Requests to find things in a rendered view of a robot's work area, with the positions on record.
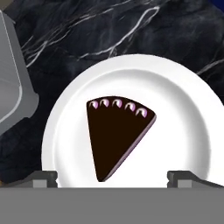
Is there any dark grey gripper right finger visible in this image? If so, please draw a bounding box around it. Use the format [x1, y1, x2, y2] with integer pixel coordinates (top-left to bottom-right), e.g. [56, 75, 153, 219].
[166, 170, 224, 189]

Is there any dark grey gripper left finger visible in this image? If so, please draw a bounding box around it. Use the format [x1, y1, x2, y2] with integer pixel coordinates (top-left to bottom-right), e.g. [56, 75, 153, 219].
[3, 171, 59, 189]

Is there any chocolate cake slice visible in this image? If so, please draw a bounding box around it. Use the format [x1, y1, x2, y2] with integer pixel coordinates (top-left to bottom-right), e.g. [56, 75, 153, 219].
[86, 95, 158, 183]

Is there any white round plate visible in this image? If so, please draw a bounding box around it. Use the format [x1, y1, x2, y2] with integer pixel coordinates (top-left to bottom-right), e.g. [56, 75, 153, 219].
[41, 53, 224, 189]

